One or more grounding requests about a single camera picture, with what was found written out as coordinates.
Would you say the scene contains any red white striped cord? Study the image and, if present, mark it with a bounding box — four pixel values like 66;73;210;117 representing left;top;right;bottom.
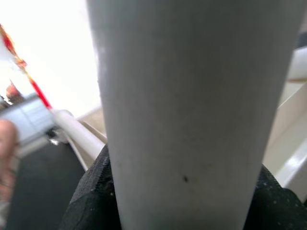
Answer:
0;23;53;115

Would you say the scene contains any black tablecloth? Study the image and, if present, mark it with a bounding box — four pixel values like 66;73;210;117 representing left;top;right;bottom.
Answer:
4;141;96;230

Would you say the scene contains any white plastic table top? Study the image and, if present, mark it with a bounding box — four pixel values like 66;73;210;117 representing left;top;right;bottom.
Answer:
64;80;307;199

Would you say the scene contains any grey handheld device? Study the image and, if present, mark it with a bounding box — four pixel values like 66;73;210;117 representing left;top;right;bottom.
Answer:
0;93;63;159

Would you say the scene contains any person hand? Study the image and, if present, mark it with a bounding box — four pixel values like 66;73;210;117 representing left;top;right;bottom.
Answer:
0;118;19;204

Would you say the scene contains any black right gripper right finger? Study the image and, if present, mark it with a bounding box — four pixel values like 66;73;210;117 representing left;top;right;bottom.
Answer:
244;165;307;230

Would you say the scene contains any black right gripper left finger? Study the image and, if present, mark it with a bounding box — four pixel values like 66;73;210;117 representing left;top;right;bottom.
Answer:
59;143;123;230

